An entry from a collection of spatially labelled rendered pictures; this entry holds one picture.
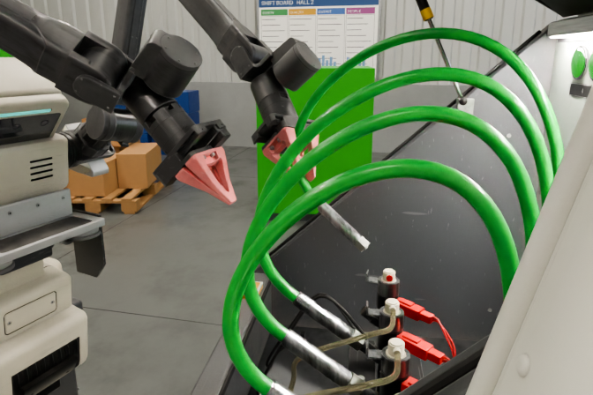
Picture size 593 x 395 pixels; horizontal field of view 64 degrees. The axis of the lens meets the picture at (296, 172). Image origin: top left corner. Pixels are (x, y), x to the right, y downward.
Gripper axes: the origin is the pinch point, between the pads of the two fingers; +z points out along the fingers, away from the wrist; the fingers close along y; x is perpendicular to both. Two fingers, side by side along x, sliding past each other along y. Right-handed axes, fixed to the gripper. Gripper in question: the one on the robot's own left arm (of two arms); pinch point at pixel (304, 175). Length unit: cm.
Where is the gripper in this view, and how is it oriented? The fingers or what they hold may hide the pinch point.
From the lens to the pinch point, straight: 73.8
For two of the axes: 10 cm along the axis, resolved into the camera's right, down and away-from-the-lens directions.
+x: -5.6, 5.7, 6.0
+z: 3.3, 8.2, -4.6
